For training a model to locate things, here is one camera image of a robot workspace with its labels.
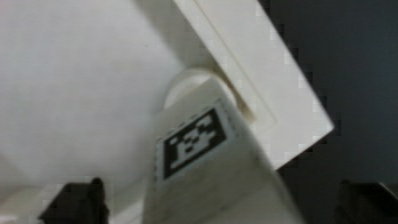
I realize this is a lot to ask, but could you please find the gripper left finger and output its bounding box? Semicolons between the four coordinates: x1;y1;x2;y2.
40;178;111;224

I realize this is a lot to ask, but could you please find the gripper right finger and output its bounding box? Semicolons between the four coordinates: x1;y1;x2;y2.
335;180;398;224

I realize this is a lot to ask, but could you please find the white square table top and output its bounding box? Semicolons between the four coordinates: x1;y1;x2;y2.
0;0;335;224

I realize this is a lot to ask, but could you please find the white table leg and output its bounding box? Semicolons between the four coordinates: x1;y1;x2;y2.
143;68;306;224

